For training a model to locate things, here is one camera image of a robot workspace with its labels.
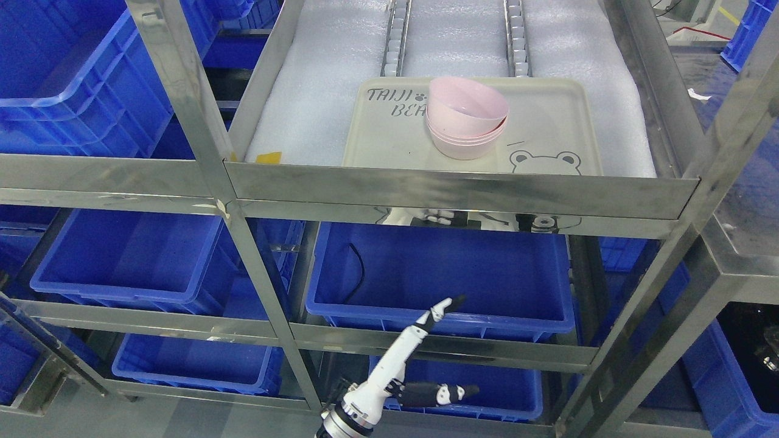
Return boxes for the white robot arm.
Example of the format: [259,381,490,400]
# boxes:
[314,401,379,437]

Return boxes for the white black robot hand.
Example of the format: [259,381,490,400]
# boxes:
[321,296,480,423]

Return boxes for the cream bear tray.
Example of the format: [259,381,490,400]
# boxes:
[343,77,603,176]

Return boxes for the blue bin left shelf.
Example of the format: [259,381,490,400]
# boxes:
[30,209,240,315]

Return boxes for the white foam sheet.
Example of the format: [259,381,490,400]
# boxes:
[244,1,656,178]

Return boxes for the blue bin shelf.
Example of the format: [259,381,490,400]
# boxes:
[30,209,240,315]
[306,223,575,342]

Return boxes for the pink plastic bowl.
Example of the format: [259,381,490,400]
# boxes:
[426,77,510,139]

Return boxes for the steel shelf rack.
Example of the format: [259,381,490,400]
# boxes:
[2,1,777,437]

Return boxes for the blue bin middle shelf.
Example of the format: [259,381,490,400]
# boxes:
[306,223,575,342]

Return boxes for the stacked pink bowls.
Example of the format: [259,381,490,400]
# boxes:
[425,112,510,161]

